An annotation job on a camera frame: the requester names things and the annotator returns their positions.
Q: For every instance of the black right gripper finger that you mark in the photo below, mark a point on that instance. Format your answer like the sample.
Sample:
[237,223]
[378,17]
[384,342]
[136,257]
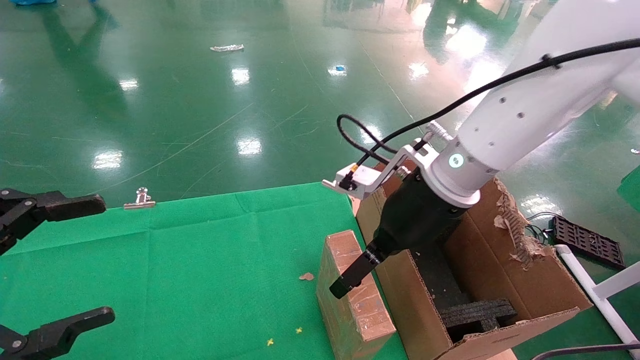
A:
[355,277]

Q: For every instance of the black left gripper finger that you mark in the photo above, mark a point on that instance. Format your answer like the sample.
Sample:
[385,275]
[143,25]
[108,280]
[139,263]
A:
[55,335]
[65,206]

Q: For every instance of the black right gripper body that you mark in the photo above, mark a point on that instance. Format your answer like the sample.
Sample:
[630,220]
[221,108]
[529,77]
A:
[415,215]

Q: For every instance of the small taped cardboard box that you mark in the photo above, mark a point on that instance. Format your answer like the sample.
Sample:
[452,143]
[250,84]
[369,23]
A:
[370,320]

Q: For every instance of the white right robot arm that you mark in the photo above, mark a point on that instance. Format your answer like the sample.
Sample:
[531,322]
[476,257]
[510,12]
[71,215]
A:
[525,110]

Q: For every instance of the brown cardboard scrap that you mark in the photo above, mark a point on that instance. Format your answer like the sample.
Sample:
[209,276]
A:
[306,276]

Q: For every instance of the large open cardboard carton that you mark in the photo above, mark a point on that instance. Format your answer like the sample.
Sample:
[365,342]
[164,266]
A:
[500,280]

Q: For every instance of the black foam base sheet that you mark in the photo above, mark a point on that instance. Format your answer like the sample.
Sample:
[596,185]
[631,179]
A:
[440,280]

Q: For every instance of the silver binder clip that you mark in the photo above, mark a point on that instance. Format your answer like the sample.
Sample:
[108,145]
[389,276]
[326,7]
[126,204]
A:
[140,202]
[330,184]

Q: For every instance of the green table cloth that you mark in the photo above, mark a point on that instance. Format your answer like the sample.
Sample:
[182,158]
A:
[175,260]

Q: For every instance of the black plastic grid tray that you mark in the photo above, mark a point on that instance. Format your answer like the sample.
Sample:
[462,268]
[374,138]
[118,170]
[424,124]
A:
[590,242]

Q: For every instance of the blue plastic item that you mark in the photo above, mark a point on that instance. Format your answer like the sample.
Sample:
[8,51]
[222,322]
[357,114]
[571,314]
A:
[30,1]

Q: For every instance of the green fabric piece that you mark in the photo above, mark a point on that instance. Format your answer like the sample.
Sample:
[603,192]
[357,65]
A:
[631,189]

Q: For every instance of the grey camera mounting bracket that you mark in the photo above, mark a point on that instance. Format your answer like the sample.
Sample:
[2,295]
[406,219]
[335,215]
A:
[400,160]

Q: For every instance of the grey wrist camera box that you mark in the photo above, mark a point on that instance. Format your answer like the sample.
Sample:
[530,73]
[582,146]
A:
[367,175]

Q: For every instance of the white pipe frame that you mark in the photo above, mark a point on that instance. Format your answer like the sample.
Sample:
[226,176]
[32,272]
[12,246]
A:
[620,281]

